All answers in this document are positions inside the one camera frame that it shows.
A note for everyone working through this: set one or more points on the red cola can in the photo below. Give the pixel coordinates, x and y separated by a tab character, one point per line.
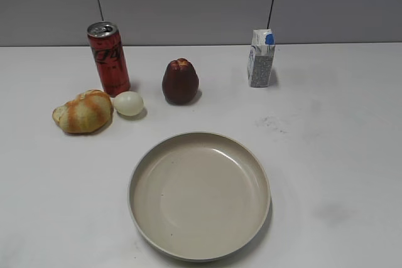
106	45

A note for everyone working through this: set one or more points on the striped bread roll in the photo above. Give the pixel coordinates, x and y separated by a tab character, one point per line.
86	113

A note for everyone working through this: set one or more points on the small white milk carton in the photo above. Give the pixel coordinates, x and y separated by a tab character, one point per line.
261	57

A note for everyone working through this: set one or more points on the white egg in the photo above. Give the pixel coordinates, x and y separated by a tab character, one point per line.
128	103

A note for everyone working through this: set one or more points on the dark red wax apple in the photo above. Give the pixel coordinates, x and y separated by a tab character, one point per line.
180	82

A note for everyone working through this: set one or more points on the beige round plate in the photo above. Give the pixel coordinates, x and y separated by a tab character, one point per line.
199	197

